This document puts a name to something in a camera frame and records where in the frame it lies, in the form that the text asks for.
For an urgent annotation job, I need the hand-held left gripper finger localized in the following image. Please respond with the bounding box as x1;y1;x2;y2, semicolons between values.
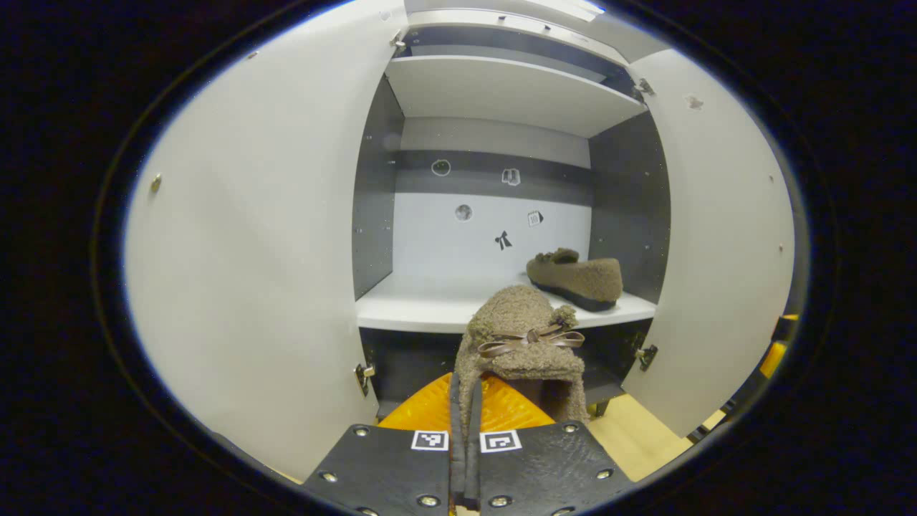
466;373;637;516
301;371;466;516

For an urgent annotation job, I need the white shoe cabinet door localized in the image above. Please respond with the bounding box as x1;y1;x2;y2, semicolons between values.
620;49;796;438
123;0;409;482

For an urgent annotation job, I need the brown fuzzy shoe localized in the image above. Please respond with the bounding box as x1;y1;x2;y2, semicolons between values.
527;248;624;312
453;285;590;431

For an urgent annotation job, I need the white shoe cabinet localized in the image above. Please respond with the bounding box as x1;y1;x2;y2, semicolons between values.
351;7;672;420

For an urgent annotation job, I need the large ceiling light panel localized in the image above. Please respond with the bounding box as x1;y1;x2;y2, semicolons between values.
534;0;606;21

